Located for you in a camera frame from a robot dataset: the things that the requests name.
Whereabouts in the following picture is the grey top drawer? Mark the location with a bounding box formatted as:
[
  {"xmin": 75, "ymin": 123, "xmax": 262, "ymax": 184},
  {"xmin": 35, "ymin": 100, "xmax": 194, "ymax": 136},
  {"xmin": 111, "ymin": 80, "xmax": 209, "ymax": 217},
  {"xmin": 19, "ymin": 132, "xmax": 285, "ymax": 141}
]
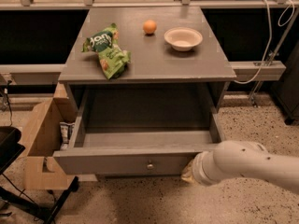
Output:
[{"xmin": 54, "ymin": 86, "xmax": 223, "ymax": 176}]

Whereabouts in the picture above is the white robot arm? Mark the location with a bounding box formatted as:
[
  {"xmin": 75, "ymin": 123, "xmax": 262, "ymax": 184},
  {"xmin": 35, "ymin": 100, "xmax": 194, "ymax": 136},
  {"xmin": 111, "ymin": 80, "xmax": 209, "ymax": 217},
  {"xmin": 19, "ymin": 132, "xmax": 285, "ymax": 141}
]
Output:
[{"xmin": 181, "ymin": 140, "xmax": 299, "ymax": 194}]

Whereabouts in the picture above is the metal drawer knob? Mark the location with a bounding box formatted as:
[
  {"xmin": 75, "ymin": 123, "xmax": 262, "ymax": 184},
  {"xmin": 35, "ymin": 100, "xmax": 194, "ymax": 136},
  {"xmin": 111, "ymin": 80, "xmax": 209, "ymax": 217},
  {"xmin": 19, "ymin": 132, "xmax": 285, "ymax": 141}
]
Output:
[{"xmin": 147, "ymin": 161, "xmax": 155, "ymax": 170}]

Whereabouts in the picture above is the grey wooden cabinet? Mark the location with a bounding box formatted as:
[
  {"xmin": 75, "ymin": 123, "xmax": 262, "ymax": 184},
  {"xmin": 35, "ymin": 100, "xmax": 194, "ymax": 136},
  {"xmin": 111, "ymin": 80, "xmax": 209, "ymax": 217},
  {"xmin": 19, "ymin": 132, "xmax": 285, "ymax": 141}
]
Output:
[{"xmin": 58, "ymin": 6, "xmax": 237, "ymax": 143}]

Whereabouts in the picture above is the dark cabinet at right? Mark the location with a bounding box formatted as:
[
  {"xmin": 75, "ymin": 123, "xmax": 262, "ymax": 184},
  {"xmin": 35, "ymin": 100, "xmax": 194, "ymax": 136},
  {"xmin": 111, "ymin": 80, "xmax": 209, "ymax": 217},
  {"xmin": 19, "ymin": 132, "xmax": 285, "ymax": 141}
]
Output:
[{"xmin": 271, "ymin": 46, "xmax": 299, "ymax": 125}]

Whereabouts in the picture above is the packet inside cardboard box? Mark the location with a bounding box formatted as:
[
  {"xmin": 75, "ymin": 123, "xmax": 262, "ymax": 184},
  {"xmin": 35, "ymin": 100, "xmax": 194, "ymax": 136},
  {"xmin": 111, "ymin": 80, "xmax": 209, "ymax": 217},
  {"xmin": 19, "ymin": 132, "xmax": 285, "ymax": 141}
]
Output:
[{"xmin": 60, "ymin": 122, "xmax": 75, "ymax": 150}]

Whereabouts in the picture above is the white bowl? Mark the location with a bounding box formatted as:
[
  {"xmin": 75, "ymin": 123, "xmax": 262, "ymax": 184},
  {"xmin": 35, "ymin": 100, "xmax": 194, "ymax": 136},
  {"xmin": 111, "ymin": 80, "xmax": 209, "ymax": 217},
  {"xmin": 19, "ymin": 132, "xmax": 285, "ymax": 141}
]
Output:
[{"xmin": 164, "ymin": 27, "xmax": 203, "ymax": 51}]

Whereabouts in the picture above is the green snack bag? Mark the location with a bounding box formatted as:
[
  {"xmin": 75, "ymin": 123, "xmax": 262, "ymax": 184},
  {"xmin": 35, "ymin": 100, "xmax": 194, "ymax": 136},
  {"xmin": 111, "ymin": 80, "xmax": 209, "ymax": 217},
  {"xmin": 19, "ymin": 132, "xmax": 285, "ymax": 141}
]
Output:
[{"xmin": 82, "ymin": 23, "xmax": 131, "ymax": 79}]

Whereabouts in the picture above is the cardboard box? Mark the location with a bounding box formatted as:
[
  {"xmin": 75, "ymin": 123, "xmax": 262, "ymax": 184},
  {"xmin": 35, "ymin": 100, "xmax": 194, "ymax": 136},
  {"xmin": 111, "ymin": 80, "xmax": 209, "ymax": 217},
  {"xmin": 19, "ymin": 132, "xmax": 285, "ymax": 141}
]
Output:
[{"xmin": 21, "ymin": 83, "xmax": 77, "ymax": 190}]

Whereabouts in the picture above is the orange fruit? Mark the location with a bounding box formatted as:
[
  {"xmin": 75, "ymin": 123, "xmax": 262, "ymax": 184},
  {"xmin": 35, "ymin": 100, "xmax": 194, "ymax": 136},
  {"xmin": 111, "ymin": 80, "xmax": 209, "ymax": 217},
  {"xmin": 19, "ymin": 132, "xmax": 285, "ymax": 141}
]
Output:
[{"xmin": 143, "ymin": 20, "xmax": 157, "ymax": 35}]

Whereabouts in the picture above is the metal railing frame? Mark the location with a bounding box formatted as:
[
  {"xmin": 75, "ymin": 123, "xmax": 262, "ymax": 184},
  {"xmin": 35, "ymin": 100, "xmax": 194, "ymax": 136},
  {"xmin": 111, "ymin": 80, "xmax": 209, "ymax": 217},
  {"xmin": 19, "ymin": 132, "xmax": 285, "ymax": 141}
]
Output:
[{"xmin": 0, "ymin": 0, "xmax": 286, "ymax": 85}]

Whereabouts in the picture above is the white cable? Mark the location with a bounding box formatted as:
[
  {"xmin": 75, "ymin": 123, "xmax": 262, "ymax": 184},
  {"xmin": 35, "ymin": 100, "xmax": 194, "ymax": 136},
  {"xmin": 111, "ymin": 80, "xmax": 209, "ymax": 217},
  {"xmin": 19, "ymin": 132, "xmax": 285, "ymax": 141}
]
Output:
[{"xmin": 233, "ymin": 0, "xmax": 296, "ymax": 85}]

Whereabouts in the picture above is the black stand with cable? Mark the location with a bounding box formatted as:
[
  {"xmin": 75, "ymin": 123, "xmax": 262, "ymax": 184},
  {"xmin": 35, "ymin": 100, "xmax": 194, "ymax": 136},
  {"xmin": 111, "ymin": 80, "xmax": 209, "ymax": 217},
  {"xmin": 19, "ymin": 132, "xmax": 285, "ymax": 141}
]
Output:
[{"xmin": 0, "ymin": 126, "xmax": 79, "ymax": 224}]

